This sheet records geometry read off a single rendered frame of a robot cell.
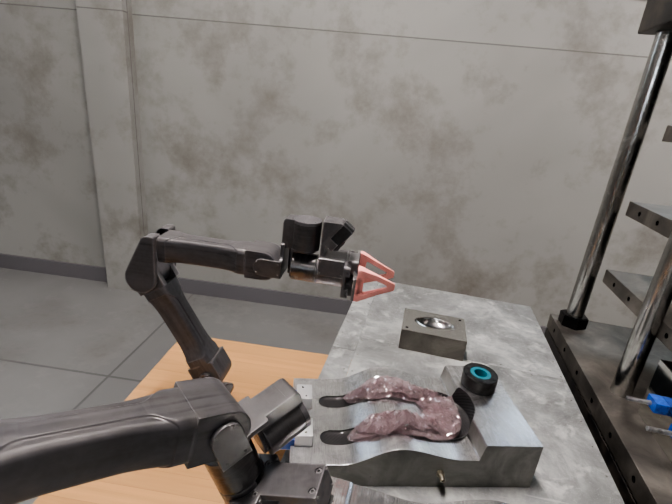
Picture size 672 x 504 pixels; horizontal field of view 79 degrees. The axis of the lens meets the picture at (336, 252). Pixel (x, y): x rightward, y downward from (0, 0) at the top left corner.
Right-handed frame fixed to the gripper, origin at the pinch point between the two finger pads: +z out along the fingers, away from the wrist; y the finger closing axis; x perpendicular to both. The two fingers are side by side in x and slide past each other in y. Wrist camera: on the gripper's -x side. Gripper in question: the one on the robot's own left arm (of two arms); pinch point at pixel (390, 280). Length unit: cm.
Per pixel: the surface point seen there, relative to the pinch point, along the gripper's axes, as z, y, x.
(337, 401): -6.7, 3.9, 34.5
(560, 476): 43, -3, 38
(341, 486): -3.6, -21.8, 30.5
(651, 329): 74, 32, 16
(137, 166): -172, 196, 28
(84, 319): -184, 146, 125
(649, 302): 72, 33, 9
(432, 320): 20, 49, 33
